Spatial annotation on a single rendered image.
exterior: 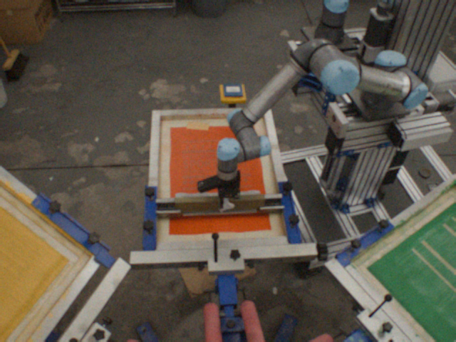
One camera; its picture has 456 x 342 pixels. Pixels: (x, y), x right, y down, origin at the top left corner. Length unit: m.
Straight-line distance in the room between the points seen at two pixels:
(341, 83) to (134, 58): 3.08
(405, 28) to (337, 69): 0.64
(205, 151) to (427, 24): 1.13
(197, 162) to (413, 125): 0.98
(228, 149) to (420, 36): 1.04
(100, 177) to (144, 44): 1.69
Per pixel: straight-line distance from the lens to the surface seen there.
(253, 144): 1.56
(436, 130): 2.13
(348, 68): 1.46
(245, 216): 1.84
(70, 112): 3.84
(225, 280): 1.59
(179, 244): 1.72
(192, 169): 1.98
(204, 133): 2.14
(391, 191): 3.10
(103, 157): 3.41
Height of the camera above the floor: 2.46
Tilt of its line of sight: 49 degrees down
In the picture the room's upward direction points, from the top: 4 degrees clockwise
